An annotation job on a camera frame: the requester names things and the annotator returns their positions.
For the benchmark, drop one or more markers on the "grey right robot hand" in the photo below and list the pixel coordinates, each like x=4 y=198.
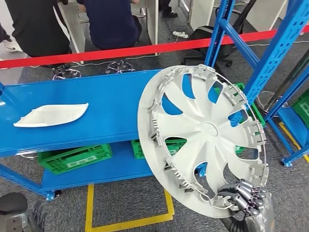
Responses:
x=261 y=211

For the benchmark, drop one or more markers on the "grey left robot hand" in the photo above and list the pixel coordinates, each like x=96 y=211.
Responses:
x=36 y=217

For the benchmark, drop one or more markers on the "grey plastic wheel cover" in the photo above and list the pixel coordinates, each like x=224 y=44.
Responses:
x=207 y=128

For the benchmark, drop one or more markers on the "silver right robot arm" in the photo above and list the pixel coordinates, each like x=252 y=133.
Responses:
x=233 y=225

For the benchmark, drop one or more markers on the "blue metal shelf rack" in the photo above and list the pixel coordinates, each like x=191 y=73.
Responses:
x=289 y=125
x=96 y=105

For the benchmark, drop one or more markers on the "green plastic crate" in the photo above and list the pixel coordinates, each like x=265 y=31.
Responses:
x=139 y=149
x=72 y=158
x=255 y=113
x=303 y=109

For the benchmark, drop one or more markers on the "white plastic lamp cover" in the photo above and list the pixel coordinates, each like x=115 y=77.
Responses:
x=53 y=114

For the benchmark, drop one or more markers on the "chrome stanchion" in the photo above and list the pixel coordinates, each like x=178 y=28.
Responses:
x=270 y=102

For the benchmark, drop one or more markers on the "black stool chrome base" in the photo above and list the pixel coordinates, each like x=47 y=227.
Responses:
x=66 y=74
x=119 y=67

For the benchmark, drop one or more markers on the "person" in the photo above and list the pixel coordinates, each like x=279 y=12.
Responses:
x=111 y=25
x=169 y=9
x=36 y=28
x=12 y=44

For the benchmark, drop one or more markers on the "black office chair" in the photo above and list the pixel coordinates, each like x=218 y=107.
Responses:
x=197 y=33

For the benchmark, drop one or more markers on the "red barrier belt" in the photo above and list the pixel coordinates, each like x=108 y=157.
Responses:
x=120 y=52

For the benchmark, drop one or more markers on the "white power strip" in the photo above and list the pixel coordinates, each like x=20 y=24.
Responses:
x=180 y=34

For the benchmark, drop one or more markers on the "white table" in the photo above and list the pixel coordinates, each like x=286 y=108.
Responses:
x=203 y=12

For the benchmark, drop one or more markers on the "white desk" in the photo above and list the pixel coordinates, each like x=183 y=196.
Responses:
x=151 y=19

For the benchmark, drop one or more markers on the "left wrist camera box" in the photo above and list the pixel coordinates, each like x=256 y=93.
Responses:
x=14 y=224

